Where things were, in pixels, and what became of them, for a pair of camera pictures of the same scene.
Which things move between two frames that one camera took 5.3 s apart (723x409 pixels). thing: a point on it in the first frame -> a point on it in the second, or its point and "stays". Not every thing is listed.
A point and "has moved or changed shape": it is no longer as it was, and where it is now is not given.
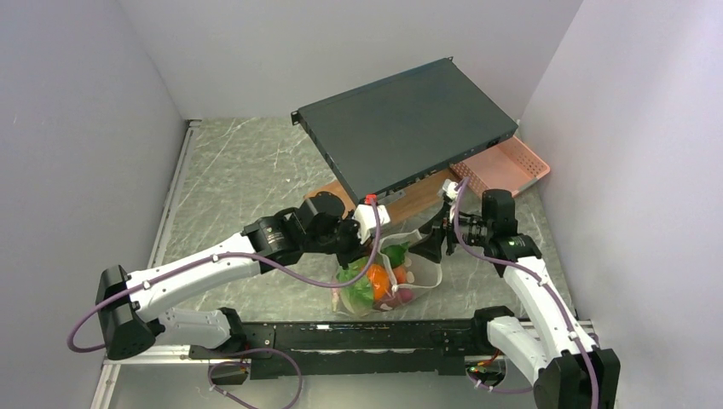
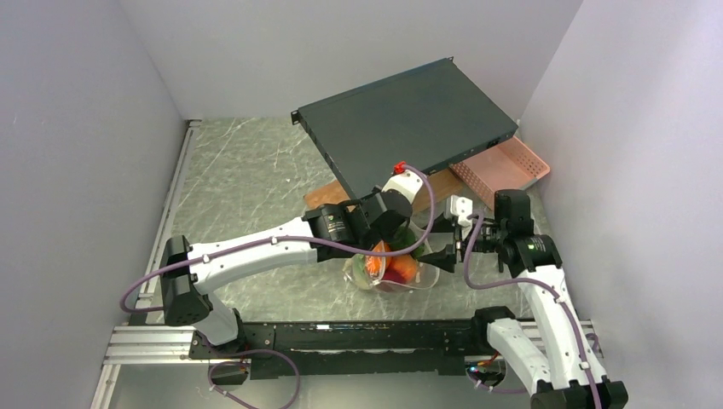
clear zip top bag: (386, 279) has moved or changed shape
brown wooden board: (418, 202) stays
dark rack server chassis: (384, 135) stays
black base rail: (355, 349) stays
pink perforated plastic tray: (511, 164) stays
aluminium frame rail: (160, 355) stays
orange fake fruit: (379, 280) -> (398, 268)
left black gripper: (357, 250) -> (389, 238)
